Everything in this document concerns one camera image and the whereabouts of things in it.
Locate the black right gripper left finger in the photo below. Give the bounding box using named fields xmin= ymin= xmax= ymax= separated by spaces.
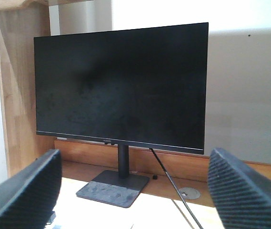
xmin=0 ymin=149 xmax=61 ymax=229

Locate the grey desk cable grommet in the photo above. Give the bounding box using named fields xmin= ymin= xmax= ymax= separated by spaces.
xmin=179 ymin=187 xmax=201 ymax=200

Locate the black computer monitor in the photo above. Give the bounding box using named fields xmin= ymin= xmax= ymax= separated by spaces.
xmin=33 ymin=22 xmax=209 ymax=208

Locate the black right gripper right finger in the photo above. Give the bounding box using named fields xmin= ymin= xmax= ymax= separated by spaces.
xmin=208 ymin=148 xmax=271 ymax=229

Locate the wooden computer desk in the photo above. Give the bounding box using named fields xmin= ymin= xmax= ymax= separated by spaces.
xmin=0 ymin=0 xmax=271 ymax=229

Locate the black monitor cable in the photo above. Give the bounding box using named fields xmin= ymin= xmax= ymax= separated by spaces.
xmin=149 ymin=147 xmax=204 ymax=229

